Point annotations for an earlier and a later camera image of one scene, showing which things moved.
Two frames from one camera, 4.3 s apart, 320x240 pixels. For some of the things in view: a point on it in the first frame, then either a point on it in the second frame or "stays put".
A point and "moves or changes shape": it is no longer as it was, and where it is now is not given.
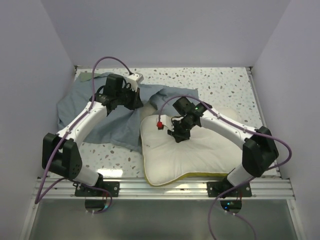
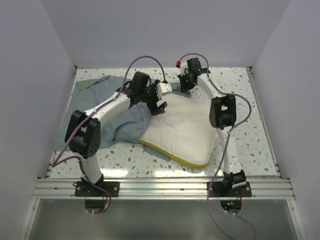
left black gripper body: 128,97 → 150,96
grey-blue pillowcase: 125,126 moves or changes shape
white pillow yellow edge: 207,152 moves or changes shape
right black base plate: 216,188 stays put
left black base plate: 113,187 stays put
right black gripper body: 182,128 → 186,84
